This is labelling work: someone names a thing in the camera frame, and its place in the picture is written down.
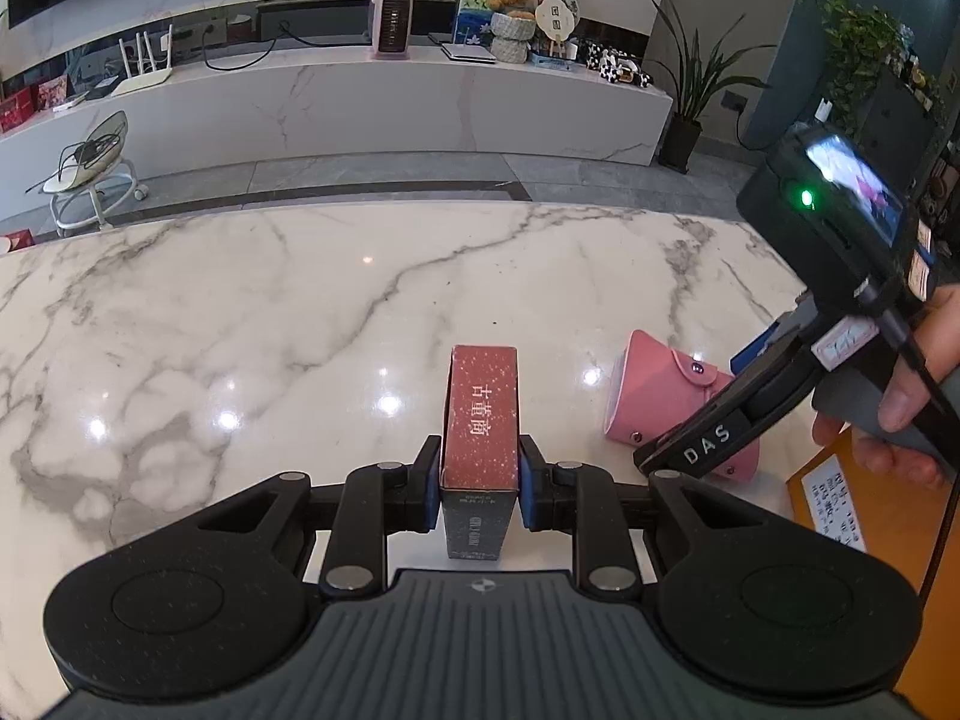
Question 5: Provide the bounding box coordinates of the black white cow toy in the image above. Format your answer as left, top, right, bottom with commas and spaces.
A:
586, 41, 651, 88

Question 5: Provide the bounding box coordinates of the red gift box on shelf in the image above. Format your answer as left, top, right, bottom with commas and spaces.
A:
0, 86, 36, 133

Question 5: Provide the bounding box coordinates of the pink small heater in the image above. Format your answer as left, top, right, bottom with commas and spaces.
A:
371, 0, 413, 59

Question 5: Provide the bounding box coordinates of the orange cardboard box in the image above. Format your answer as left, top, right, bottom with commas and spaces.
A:
788, 433, 958, 718

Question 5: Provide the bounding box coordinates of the baby bouncer seat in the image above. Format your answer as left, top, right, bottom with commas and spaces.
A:
26, 110, 149, 238

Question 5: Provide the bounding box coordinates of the person right hand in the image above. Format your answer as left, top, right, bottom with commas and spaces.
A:
851, 283, 960, 489

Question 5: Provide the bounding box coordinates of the potted plant black pot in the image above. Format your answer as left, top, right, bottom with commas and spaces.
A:
652, 0, 775, 172

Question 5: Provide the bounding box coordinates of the hanging ivy plant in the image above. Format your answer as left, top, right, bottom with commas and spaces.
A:
818, 0, 937, 137

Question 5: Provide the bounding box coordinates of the teddy bear in knitted basket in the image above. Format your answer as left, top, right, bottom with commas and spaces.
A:
488, 0, 535, 65

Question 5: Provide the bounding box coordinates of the white wifi router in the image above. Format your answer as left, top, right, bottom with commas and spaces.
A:
112, 26, 172, 96

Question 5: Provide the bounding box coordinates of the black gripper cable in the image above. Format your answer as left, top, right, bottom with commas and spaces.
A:
849, 276, 960, 608

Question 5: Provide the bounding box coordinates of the silver laptop on shelf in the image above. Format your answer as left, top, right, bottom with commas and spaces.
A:
439, 43, 496, 65

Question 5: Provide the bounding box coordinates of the white marble tv cabinet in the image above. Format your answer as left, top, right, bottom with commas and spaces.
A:
2, 46, 672, 216

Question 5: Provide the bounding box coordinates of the white round fan sign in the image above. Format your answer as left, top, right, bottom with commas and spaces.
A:
535, 0, 579, 57

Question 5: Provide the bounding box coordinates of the pink snap wallet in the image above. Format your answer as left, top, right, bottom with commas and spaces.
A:
604, 330, 734, 476

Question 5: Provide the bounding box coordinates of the red patterned small box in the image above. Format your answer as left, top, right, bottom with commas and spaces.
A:
439, 344, 519, 561

